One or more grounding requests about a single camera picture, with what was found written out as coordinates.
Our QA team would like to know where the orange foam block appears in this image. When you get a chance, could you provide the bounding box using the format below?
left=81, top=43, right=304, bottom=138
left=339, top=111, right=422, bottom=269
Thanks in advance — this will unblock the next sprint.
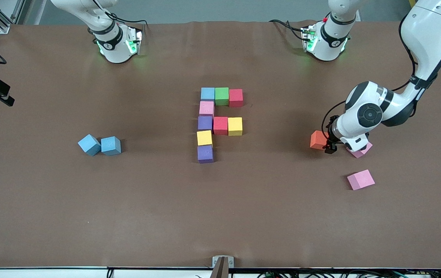
left=310, top=130, right=329, bottom=150

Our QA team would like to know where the pink foam block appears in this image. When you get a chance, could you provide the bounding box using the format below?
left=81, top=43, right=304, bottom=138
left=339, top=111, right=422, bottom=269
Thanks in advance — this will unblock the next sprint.
left=199, top=101, right=215, bottom=117
left=350, top=142, right=373, bottom=159
left=347, top=169, right=376, bottom=191

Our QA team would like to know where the red foam block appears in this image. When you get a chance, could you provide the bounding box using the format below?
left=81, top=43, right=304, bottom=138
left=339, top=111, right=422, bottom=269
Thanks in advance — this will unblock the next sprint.
left=213, top=117, right=229, bottom=136
left=228, top=89, right=244, bottom=108

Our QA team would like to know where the green foam block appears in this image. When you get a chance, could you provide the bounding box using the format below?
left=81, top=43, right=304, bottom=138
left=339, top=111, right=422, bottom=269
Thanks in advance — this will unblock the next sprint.
left=215, top=87, right=230, bottom=106

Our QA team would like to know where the purple foam block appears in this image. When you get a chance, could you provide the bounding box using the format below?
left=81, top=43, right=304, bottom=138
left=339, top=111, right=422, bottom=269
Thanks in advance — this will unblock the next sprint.
left=198, top=116, right=214, bottom=132
left=197, top=145, right=214, bottom=164

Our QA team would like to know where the brown table mat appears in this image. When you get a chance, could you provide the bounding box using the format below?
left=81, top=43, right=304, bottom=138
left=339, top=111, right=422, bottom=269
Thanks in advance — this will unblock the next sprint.
left=0, top=20, right=441, bottom=269

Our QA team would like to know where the metal base connector bracket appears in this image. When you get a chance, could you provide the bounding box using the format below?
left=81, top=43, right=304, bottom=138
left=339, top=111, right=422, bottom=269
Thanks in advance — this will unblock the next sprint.
left=301, top=25, right=318, bottom=53
left=127, top=28, right=143, bottom=55

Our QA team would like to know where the black left base cable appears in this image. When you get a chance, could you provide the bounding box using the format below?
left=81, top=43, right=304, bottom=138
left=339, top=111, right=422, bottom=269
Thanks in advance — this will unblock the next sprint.
left=269, top=19, right=306, bottom=41

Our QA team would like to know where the black base cable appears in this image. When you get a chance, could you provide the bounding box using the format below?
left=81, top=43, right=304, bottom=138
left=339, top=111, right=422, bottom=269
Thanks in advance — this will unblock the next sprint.
left=89, top=0, right=148, bottom=28
left=269, top=19, right=306, bottom=41

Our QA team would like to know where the black cable bundle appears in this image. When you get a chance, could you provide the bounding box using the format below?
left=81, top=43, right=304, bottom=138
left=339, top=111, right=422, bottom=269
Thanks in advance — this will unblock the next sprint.
left=257, top=270, right=441, bottom=278

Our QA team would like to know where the black right base cable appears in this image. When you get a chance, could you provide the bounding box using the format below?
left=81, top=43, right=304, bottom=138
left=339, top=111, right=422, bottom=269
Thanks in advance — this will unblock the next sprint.
left=89, top=0, right=148, bottom=28

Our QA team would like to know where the grey metal bracket with post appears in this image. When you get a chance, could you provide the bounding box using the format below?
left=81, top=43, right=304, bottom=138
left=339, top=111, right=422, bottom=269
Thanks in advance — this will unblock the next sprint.
left=211, top=256, right=235, bottom=278

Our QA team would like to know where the white table edge rail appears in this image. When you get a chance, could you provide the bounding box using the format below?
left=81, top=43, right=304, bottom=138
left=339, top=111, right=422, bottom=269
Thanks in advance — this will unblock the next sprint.
left=0, top=267, right=441, bottom=278

